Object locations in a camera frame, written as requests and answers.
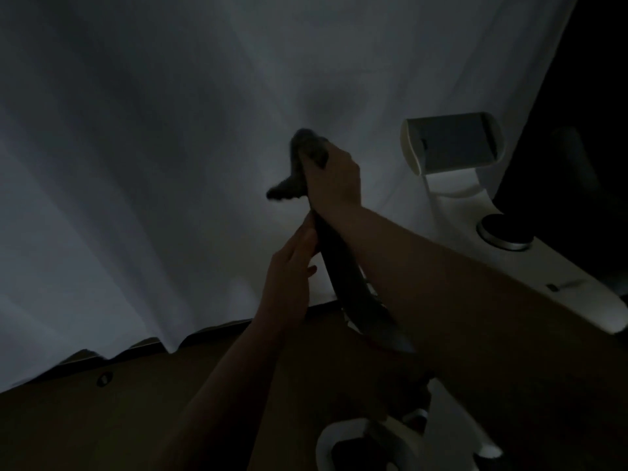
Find person's right hand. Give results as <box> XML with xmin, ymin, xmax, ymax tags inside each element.
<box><xmin>302</xmin><ymin>141</ymin><xmax>363</xmax><ymax>217</ymax></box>

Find person's left hand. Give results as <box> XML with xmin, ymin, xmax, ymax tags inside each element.
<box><xmin>254</xmin><ymin>213</ymin><xmax>320</xmax><ymax>334</ymax></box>

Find grey cleaning cloth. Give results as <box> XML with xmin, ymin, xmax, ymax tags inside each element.
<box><xmin>266</xmin><ymin>128</ymin><xmax>330</xmax><ymax>203</ymax></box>

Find white exercise bike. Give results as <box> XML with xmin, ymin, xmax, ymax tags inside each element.
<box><xmin>313</xmin><ymin>111</ymin><xmax>628</xmax><ymax>471</ymax></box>

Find person's left forearm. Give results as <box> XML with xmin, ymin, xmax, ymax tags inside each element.
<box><xmin>147</xmin><ymin>318</ymin><xmax>290</xmax><ymax>471</ymax></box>

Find person's right forearm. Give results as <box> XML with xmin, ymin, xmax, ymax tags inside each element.
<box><xmin>333</xmin><ymin>203</ymin><xmax>628</xmax><ymax>471</ymax></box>

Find grey white tablet holder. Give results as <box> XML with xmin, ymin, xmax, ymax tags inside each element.
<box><xmin>400</xmin><ymin>111</ymin><xmax>505</xmax><ymax>177</ymax></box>

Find white hanging sheet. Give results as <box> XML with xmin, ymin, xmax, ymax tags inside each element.
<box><xmin>0</xmin><ymin>0</ymin><xmax>580</xmax><ymax>393</ymax></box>

